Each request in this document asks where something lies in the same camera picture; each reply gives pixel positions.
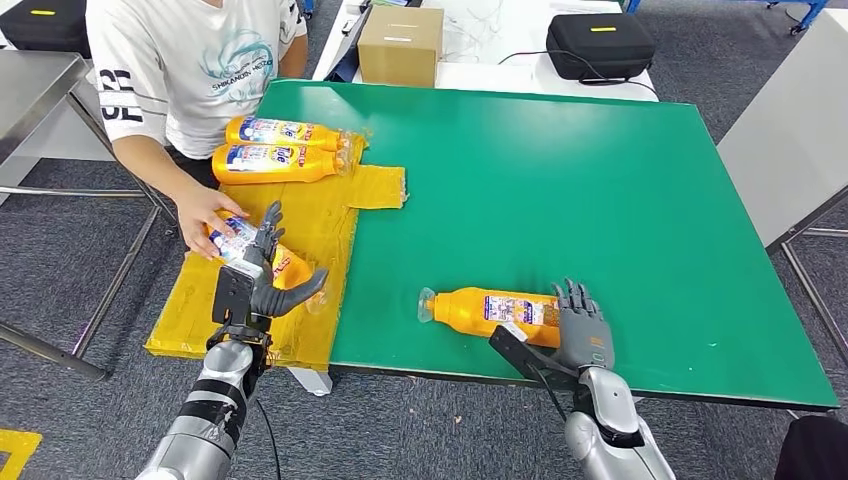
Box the steel table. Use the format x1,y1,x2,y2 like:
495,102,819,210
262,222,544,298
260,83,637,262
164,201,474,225
0,49,180,384

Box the white table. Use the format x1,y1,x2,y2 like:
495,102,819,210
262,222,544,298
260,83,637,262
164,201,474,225
309,0,662,103

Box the person's right hand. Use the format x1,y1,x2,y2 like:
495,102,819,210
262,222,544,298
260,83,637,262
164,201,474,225
173,185,252,261

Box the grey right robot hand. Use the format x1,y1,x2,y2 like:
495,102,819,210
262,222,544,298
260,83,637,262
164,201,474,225
551,278,616,372

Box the black seat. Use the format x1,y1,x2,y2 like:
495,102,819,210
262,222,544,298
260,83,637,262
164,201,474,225
771,415,848,480

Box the black case yellow label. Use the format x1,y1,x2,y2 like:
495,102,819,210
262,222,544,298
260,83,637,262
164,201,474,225
546,13,658,82
0,0,92,60

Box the blue wheeled frame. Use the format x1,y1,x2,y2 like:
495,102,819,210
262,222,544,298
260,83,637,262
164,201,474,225
767,0,829,34

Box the thin black cable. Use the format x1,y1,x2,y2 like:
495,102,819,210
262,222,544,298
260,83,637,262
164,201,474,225
496,48,662,99

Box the grey table metal legs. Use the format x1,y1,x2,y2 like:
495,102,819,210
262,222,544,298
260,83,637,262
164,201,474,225
717,6,848,366

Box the brown cardboard box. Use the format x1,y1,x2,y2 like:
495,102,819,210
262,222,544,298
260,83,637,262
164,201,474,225
357,4,446,89

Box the person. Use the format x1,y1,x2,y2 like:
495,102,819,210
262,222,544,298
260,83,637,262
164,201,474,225
84,0,309,261

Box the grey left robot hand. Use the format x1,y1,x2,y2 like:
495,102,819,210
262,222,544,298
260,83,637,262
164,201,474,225
245,201,331,318

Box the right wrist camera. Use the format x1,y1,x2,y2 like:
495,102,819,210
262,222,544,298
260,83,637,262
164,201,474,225
488,323,578,389

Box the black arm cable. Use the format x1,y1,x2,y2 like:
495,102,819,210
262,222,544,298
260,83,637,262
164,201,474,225
254,397,283,480

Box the yellow taped mat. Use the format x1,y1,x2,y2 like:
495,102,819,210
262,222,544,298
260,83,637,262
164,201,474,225
144,129,407,374

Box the orange detergent bottle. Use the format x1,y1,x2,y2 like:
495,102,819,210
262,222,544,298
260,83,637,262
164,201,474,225
211,143,356,186
225,115,362,154
206,210,329,316
417,286,564,350

